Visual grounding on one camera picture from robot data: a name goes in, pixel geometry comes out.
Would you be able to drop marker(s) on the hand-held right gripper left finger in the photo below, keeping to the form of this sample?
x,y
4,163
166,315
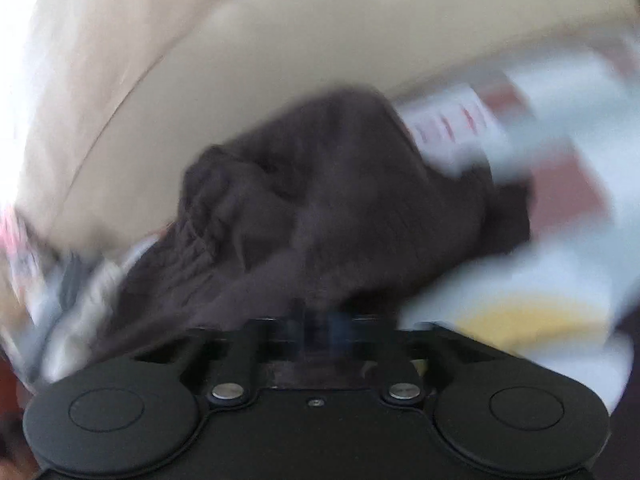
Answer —
x,y
295,331

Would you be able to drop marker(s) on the beige padded backrest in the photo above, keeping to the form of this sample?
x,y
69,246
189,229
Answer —
x,y
240,50

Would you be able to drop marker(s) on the grey garment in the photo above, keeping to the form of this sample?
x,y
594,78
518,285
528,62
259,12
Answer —
x,y
62,280

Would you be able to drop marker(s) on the checkered printed blanket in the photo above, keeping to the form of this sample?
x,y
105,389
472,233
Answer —
x,y
560,170

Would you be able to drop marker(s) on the dark brown knit garment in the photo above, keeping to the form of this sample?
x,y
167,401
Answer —
x,y
320,210

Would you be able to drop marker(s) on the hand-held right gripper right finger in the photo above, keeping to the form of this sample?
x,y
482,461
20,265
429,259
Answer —
x,y
344,330

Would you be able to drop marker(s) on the cream garment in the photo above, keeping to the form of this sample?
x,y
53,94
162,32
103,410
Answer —
x,y
85,320

